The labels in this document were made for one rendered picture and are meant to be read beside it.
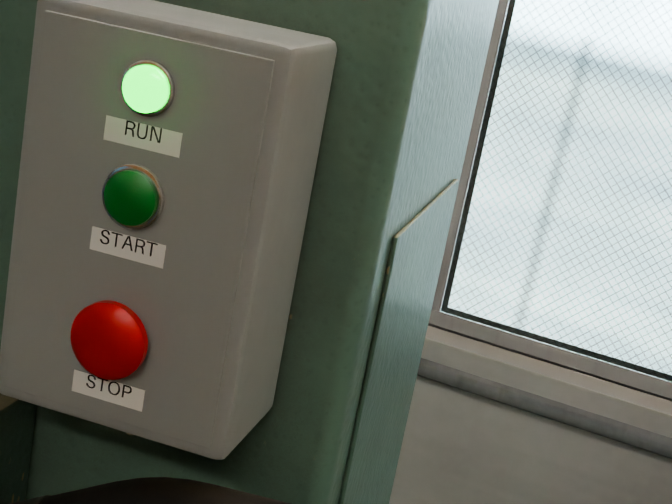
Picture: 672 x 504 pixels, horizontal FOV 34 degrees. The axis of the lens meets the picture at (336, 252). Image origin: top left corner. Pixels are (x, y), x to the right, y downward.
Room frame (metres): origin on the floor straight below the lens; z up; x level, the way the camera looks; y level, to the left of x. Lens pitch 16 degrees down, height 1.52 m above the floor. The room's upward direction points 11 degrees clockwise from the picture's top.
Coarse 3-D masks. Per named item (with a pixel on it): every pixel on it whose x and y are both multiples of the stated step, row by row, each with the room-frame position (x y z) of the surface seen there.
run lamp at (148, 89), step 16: (144, 64) 0.39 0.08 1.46; (160, 64) 0.39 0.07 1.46; (128, 80) 0.39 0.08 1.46; (144, 80) 0.38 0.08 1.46; (160, 80) 0.38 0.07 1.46; (128, 96) 0.39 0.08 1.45; (144, 96) 0.38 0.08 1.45; (160, 96) 0.38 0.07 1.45; (144, 112) 0.39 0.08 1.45; (160, 112) 0.39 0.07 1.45
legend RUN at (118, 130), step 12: (108, 120) 0.39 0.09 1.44; (120, 120) 0.39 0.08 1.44; (108, 132) 0.39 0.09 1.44; (120, 132) 0.39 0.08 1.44; (132, 132) 0.39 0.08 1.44; (144, 132) 0.39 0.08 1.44; (156, 132) 0.39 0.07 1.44; (168, 132) 0.39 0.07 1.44; (132, 144) 0.39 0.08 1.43; (144, 144) 0.39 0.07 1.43; (156, 144) 0.39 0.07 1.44; (168, 144) 0.39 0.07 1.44; (180, 144) 0.39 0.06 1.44
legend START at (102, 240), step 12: (96, 228) 0.39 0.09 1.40; (96, 240) 0.39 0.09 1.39; (108, 240) 0.39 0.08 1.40; (120, 240) 0.39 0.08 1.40; (132, 240) 0.39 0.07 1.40; (144, 240) 0.39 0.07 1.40; (108, 252) 0.39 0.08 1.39; (120, 252) 0.39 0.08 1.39; (132, 252) 0.39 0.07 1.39; (144, 252) 0.39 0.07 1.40; (156, 252) 0.39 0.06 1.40; (156, 264) 0.39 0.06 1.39
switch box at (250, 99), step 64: (64, 0) 0.40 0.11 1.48; (128, 0) 0.43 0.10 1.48; (64, 64) 0.40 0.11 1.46; (128, 64) 0.39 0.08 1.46; (192, 64) 0.39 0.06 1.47; (256, 64) 0.38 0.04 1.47; (320, 64) 0.42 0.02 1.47; (64, 128) 0.40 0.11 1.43; (192, 128) 0.39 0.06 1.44; (256, 128) 0.38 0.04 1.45; (320, 128) 0.43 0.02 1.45; (64, 192) 0.40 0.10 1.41; (192, 192) 0.39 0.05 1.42; (256, 192) 0.38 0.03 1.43; (64, 256) 0.40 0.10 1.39; (192, 256) 0.38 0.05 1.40; (256, 256) 0.38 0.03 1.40; (64, 320) 0.39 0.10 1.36; (192, 320) 0.38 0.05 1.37; (256, 320) 0.39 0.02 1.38; (0, 384) 0.40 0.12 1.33; (64, 384) 0.39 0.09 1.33; (128, 384) 0.39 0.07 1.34; (192, 384) 0.38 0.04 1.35; (256, 384) 0.41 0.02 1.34; (192, 448) 0.38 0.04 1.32
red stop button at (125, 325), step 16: (96, 304) 0.38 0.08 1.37; (112, 304) 0.38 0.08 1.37; (80, 320) 0.38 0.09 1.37; (96, 320) 0.38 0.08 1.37; (112, 320) 0.38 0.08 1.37; (128, 320) 0.38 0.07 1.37; (80, 336) 0.38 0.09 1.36; (96, 336) 0.38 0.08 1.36; (112, 336) 0.38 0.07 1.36; (128, 336) 0.38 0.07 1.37; (144, 336) 0.38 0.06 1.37; (80, 352) 0.38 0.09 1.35; (96, 352) 0.38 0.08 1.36; (112, 352) 0.38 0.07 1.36; (128, 352) 0.38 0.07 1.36; (144, 352) 0.38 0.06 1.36; (96, 368) 0.38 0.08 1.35; (112, 368) 0.38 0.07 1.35; (128, 368) 0.38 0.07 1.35
